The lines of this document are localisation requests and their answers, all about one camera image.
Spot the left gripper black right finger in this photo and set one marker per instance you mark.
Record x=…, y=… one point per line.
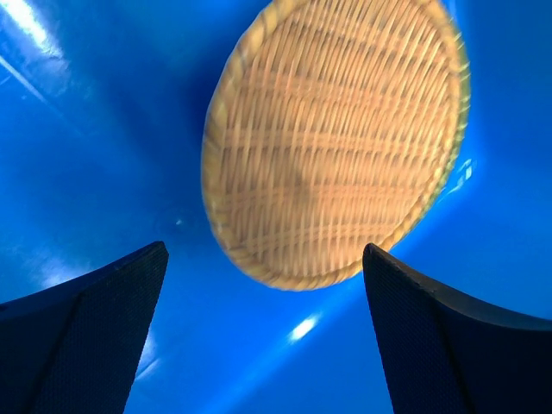
x=444, y=351

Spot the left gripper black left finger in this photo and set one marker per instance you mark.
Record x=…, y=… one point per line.
x=75, y=347

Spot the large tan woven tray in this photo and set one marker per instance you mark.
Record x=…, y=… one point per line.
x=333, y=125

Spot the blue plastic bin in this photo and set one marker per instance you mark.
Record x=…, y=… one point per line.
x=102, y=114

